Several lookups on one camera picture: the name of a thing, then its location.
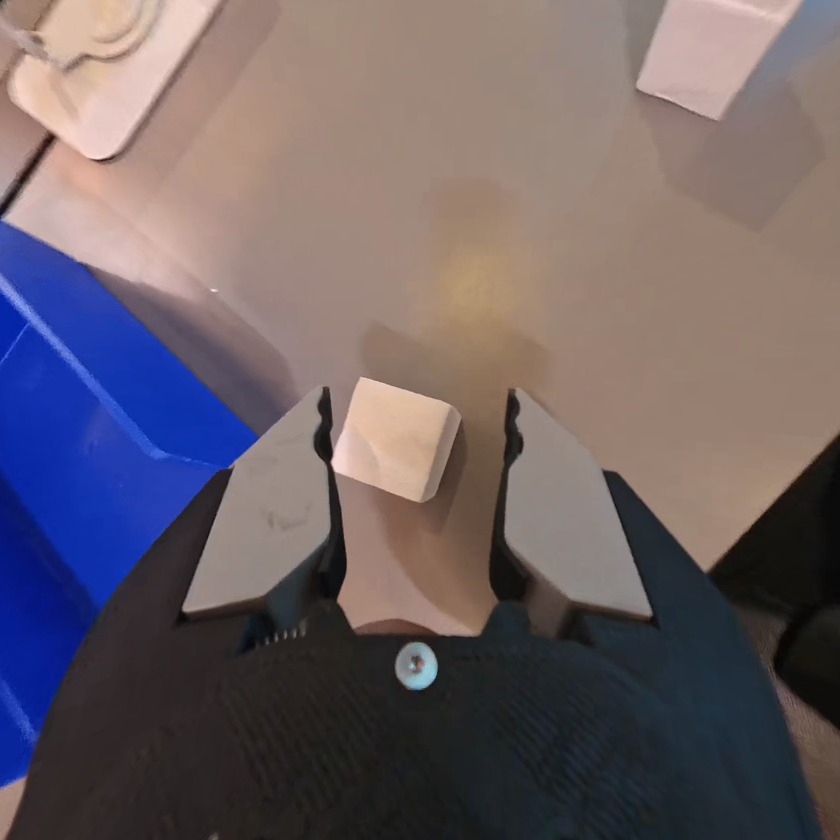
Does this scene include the blue plastic bin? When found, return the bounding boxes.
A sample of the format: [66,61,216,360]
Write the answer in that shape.
[0,220,261,788]

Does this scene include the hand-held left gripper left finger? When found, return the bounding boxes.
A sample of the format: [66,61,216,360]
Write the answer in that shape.
[180,386,347,624]

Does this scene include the white document stand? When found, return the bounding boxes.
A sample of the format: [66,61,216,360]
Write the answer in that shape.
[5,0,227,162]

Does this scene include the white hard foam cube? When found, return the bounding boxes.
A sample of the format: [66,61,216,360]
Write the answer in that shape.
[331,376,462,505]
[635,0,806,122]

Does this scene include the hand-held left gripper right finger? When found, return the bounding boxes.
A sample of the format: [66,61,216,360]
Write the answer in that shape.
[489,387,655,636]

